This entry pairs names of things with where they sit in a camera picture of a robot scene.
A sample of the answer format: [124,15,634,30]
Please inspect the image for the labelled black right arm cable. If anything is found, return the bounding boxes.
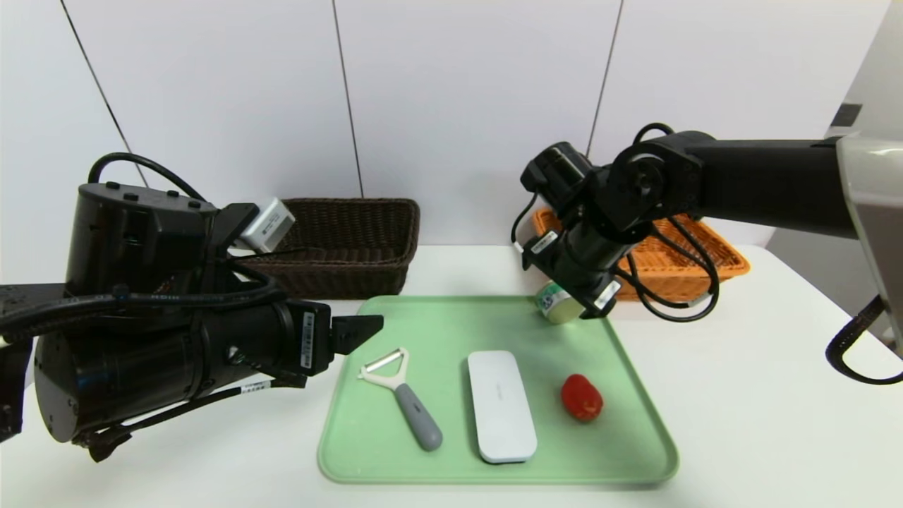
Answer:
[619,212,722,324]

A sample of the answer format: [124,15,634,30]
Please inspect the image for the labelled black left arm cable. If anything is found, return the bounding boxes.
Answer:
[74,374,311,463]

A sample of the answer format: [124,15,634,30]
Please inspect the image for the dark brown wicker basket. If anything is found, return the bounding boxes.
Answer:
[254,198,421,298]

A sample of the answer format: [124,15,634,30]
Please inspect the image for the labelled black arm cable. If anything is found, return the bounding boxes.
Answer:
[619,212,722,324]
[74,374,311,463]

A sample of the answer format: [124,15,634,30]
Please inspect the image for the small tin can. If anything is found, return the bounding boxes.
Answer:
[534,279,588,326]

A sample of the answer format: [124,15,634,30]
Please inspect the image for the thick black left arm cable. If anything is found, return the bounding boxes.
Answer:
[87,152,207,204]

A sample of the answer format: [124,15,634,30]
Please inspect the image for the white peeler grey handle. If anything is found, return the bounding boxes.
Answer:
[358,346,444,452]

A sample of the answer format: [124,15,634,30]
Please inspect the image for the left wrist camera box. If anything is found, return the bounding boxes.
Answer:
[238,197,296,254]

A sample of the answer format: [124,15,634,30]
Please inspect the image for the braided black right arm cable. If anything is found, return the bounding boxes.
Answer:
[825,296,903,386]

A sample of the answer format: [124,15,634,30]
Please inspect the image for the orange wicker basket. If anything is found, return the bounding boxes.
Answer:
[531,208,751,303]

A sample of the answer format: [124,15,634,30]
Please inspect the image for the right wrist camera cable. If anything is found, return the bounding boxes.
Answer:
[511,192,543,256]

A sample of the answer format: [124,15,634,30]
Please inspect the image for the white rectangular case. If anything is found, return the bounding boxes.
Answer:
[467,351,538,465]

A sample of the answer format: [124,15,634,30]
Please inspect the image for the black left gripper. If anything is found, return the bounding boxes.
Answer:
[211,299,384,377]

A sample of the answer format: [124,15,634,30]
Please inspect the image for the light green plastic tray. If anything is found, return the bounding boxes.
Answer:
[317,295,680,485]

